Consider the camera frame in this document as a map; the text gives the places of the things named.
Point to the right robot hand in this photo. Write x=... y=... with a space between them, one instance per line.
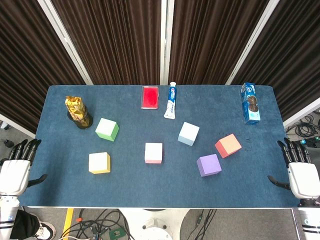
x=305 y=177

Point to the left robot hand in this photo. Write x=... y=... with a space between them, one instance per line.
x=13 y=175

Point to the red-orange cube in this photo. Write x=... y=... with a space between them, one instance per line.
x=228 y=146

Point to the yellow cube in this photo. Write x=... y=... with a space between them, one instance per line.
x=98 y=162

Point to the purple cube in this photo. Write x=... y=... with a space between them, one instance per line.
x=208 y=165

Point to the green cube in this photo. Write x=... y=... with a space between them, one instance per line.
x=106 y=128

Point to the light blue cube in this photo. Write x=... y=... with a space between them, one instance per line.
x=188 y=132

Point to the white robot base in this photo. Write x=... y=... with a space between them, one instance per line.
x=155 y=225

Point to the pink cube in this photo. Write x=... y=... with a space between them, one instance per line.
x=153 y=152

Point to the black box with green light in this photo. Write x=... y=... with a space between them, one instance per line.
x=312 y=142

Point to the black white sneaker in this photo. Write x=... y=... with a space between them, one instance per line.
x=46 y=231

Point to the yellow floor tape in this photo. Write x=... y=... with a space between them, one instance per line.
x=68 y=220

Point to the black mesh pen holder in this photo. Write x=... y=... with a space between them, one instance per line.
x=85 y=122

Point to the blue cookie box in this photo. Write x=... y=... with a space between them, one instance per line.
x=251 y=105

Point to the gold snack bag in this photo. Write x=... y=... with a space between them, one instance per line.
x=73 y=105

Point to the dark brown pleated curtain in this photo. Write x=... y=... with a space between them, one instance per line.
x=112 y=37
x=25 y=62
x=295 y=50
x=212 y=37

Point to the green electronics box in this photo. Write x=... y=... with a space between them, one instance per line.
x=116 y=233

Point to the blue table cloth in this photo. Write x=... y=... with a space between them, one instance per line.
x=150 y=190

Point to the white blue toothpaste tube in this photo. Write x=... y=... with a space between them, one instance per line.
x=171 y=100

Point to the red flat plastic case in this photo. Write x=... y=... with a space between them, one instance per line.
x=150 y=97

